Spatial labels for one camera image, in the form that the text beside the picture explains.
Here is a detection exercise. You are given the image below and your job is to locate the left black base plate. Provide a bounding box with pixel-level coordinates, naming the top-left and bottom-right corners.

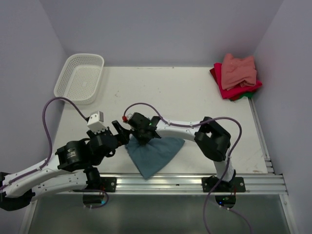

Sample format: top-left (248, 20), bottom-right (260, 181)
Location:
top-left (73, 177), bottom-right (117, 193)

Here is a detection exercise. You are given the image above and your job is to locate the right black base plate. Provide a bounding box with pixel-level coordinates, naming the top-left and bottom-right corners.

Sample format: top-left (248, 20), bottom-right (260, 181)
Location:
top-left (201, 176), bottom-right (246, 193)

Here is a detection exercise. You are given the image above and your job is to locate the aluminium rail frame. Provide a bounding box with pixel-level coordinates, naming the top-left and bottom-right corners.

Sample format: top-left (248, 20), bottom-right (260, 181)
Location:
top-left (20, 99), bottom-right (298, 234)

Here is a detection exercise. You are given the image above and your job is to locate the white plastic basket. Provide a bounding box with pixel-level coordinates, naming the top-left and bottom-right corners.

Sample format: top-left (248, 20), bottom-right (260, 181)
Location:
top-left (54, 53), bottom-right (104, 105)

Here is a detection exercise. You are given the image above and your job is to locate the folded salmon pink shirt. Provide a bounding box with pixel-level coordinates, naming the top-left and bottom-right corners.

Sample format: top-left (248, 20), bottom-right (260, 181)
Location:
top-left (221, 54), bottom-right (257, 90)

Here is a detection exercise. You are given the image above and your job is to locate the blue-grey t shirt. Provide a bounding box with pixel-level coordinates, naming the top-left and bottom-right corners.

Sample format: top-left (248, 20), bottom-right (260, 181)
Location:
top-left (125, 137), bottom-right (185, 180)

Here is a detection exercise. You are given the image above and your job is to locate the folded red shirt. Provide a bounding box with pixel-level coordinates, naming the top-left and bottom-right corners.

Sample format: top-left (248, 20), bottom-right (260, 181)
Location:
top-left (210, 63), bottom-right (263, 101)

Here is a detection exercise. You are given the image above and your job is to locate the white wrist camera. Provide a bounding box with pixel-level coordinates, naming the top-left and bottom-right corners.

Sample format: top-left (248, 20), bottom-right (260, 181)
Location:
top-left (87, 111), bottom-right (108, 134)
top-left (122, 114), bottom-right (133, 123)

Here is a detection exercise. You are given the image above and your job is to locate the folded green shirt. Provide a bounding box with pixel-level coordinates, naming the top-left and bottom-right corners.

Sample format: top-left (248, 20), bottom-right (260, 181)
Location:
top-left (238, 92), bottom-right (254, 99)

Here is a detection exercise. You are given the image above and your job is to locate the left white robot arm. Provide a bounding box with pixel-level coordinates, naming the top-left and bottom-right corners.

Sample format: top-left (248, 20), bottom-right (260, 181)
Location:
top-left (0, 120), bottom-right (131, 211)

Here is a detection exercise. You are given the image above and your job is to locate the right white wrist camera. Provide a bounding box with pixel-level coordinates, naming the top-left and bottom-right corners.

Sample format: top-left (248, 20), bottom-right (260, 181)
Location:
top-left (122, 114), bottom-right (133, 123)

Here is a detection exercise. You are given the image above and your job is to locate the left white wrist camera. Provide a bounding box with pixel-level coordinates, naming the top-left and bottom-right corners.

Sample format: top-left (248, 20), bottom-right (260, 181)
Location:
top-left (87, 111), bottom-right (108, 134)

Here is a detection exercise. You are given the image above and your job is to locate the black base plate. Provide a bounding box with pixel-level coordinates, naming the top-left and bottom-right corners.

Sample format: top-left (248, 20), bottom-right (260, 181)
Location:
top-left (73, 177), bottom-right (117, 193)
top-left (201, 176), bottom-right (246, 193)

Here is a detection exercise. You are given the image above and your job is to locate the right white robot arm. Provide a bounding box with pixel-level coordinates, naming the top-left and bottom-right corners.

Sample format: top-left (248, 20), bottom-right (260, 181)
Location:
top-left (125, 112), bottom-right (235, 192)

